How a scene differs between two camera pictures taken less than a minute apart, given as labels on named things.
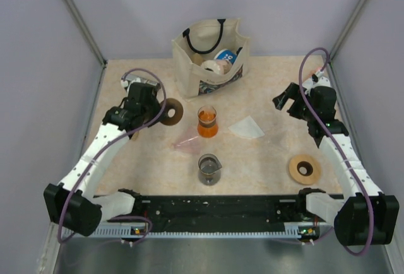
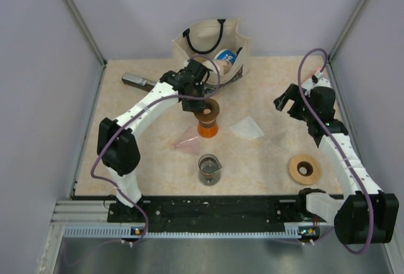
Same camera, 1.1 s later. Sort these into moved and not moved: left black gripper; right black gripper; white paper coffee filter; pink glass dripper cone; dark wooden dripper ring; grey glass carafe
Moved: left black gripper; dark wooden dripper ring
Not moved: grey glass carafe; right black gripper; white paper coffee filter; pink glass dripper cone
